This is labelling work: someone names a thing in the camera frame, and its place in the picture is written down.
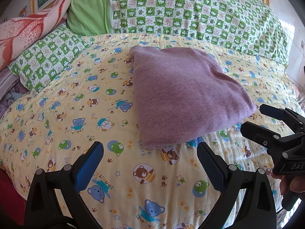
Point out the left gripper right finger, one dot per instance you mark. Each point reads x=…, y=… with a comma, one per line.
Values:
x=257, y=209

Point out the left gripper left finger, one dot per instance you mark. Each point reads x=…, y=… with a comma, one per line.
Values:
x=54, y=199

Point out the green checkered quilt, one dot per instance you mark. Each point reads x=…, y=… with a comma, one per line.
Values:
x=247, y=26

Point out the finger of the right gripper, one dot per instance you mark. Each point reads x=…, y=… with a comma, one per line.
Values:
x=277, y=145
x=292, y=119

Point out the red white floral blanket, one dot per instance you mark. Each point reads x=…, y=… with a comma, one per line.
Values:
x=18, y=34

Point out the person's right hand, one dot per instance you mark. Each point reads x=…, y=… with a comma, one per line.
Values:
x=297, y=185

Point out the yellow cartoon bear bedsheet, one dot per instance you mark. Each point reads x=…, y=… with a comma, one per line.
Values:
x=93, y=100

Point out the green checkered pillow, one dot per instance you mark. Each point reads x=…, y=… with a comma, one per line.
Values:
x=42, y=62

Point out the purple knit sweater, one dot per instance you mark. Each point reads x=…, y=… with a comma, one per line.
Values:
x=183, y=93

